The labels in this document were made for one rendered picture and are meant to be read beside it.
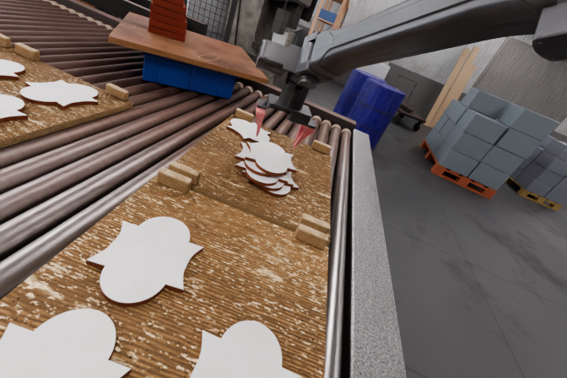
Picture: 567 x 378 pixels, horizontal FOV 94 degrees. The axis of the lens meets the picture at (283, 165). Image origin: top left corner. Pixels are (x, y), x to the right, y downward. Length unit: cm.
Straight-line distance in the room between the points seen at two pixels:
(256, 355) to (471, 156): 454
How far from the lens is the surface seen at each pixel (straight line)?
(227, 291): 40
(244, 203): 52
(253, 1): 404
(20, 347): 37
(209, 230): 46
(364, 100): 397
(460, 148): 466
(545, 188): 657
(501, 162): 490
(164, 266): 40
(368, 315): 51
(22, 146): 65
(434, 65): 903
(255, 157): 59
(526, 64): 972
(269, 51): 55
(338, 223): 62
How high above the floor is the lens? 127
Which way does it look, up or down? 28 degrees down
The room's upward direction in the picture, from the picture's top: 23 degrees clockwise
